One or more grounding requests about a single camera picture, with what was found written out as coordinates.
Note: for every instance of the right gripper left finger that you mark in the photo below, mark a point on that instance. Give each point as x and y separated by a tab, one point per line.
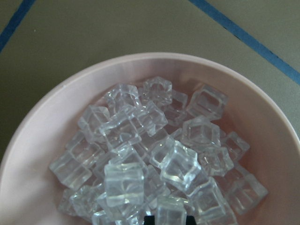
149	220

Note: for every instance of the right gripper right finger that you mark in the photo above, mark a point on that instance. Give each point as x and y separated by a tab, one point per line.
190	221

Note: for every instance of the clear ice cube pile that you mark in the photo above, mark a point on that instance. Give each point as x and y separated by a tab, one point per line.
154	151

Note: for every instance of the pink bowl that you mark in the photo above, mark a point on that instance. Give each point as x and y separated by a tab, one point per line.
30	193

